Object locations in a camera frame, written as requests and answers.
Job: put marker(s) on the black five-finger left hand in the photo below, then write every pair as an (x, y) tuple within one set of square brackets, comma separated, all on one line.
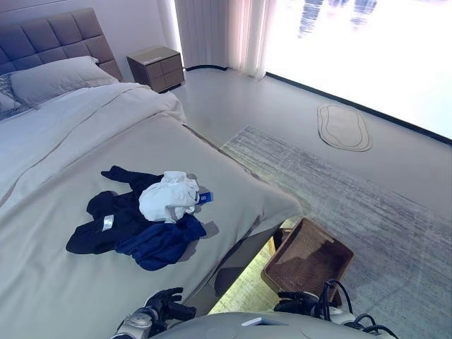
[(166, 307)]

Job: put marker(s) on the black five-finger right hand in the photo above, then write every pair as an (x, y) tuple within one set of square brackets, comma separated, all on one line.
[(298, 302)]

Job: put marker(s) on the navy blue garment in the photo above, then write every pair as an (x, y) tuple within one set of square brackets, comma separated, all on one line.
[(162, 243)]

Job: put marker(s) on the black garment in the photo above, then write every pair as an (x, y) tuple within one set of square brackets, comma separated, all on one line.
[(113, 215)]

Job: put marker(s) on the white garment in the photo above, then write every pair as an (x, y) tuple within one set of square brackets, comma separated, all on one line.
[(166, 197)]

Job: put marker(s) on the brown woven basket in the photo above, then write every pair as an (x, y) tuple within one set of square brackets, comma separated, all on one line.
[(303, 257)]

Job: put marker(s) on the upholstered bed base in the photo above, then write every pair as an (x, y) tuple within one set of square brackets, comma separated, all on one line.
[(240, 261)]

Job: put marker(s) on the grey robot torso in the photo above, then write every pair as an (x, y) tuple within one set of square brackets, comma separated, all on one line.
[(226, 326)]

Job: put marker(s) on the large grey striped rug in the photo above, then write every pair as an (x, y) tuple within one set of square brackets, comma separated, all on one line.
[(370, 219)]

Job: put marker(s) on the blue label card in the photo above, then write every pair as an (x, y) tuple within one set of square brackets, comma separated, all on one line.
[(205, 197)]

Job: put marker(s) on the small oval beige rug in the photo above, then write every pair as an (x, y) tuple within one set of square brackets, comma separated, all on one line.
[(344, 127)]

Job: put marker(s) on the white duvet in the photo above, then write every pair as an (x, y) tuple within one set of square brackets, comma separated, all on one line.
[(70, 123)]

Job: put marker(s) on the brown wooden nightstand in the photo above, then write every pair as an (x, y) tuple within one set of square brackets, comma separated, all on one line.
[(159, 69)]

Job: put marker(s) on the white pillow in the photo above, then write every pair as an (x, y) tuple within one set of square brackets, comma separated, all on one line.
[(60, 79)]

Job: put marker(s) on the grey patterned pillow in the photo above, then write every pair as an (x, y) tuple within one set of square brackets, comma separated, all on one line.
[(5, 95)]

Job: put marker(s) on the sheer white curtain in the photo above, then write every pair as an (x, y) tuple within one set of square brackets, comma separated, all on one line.
[(226, 31)]

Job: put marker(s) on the brown tufted headboard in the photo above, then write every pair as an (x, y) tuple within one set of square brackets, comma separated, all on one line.
[(60, 35)]

